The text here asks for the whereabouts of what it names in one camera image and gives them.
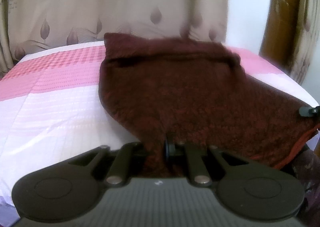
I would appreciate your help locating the pink checkered bed cover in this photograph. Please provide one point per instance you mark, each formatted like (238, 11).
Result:
(51, 110)

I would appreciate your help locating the brown wooden door frame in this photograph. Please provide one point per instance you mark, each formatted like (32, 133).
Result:
(279, 37)

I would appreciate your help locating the dark red fuzzy garment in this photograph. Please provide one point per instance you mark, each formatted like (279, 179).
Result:
(175, 89)

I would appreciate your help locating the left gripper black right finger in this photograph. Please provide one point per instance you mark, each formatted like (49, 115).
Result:
(245, 187)

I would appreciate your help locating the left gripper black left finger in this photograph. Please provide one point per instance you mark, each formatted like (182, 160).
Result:
(74, 186)

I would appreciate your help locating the beige leaf print curtain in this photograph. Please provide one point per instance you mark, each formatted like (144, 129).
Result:
(30, 26)

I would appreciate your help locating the purple sleeved right forearm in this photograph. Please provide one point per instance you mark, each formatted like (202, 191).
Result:
(305, 168)

